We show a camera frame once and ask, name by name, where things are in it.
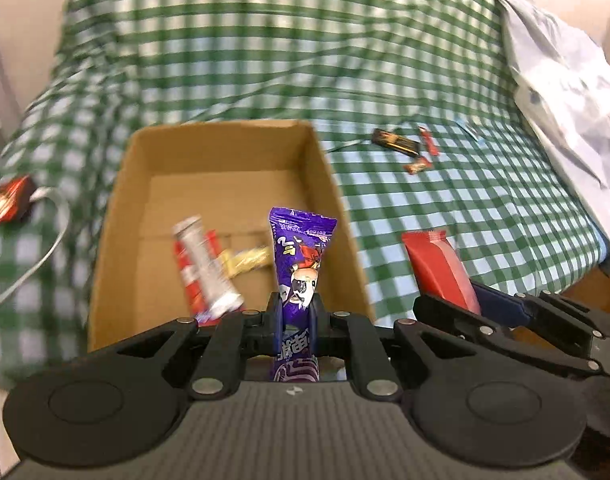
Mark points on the plain red snack packet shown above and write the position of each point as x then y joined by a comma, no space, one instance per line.
437,265

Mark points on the purple snack packet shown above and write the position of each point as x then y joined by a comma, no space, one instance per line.
300,255

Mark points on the small orange red candy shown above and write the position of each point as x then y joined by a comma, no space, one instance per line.
417,165

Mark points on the pale blue cloth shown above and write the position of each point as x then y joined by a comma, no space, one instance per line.
565,95

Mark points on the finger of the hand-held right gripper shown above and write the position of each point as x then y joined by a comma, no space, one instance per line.
450,317
500,306

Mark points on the green checked blanket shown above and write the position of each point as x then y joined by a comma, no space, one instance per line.
265,55

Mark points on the red snack stick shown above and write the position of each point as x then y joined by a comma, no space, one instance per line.
427,141

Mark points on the black and gold snack packet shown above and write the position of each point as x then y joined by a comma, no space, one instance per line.
395,141

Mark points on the cardboard box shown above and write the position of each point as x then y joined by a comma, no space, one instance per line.
225,160

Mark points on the yellow snack packet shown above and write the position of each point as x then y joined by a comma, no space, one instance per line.
245,259

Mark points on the silver and red snack packet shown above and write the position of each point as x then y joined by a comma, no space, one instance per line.
205,265

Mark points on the small blue snack packet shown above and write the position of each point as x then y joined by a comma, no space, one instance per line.
470,131

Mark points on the red snack packet white print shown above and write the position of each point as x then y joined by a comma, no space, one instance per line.
214,244

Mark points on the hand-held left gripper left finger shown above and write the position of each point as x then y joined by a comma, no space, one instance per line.
271,321

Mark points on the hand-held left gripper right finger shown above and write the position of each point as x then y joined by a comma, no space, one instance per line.
321,325

